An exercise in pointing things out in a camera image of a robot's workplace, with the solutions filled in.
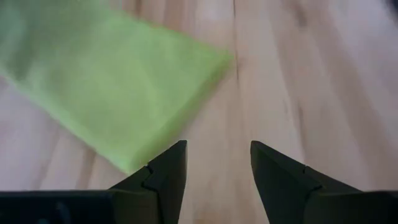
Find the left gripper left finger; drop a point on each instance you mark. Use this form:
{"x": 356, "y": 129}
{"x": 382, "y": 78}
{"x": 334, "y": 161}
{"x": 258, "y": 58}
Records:
{"x": 161, "y": 193}

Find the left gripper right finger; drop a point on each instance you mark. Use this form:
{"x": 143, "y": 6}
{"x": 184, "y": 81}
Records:
{"x": 289, "y": 193}

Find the pale lime microfiber towel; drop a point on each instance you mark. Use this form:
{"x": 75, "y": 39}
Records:
{"x": 109, "y": 93}

